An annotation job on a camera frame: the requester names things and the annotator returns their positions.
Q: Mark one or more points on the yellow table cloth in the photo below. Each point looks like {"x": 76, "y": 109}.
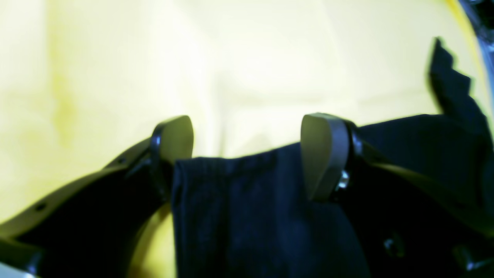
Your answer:
{"x": 82, "y": 81}

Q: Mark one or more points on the dark navy T-shirt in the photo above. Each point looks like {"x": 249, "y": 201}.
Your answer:
{"x": 250, "y": 217}

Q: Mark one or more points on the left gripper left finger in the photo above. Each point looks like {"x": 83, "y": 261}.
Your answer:
{"x": 90, "y": 228}

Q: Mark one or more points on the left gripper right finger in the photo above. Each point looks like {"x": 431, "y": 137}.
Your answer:
{"x": 407, "y": 224}

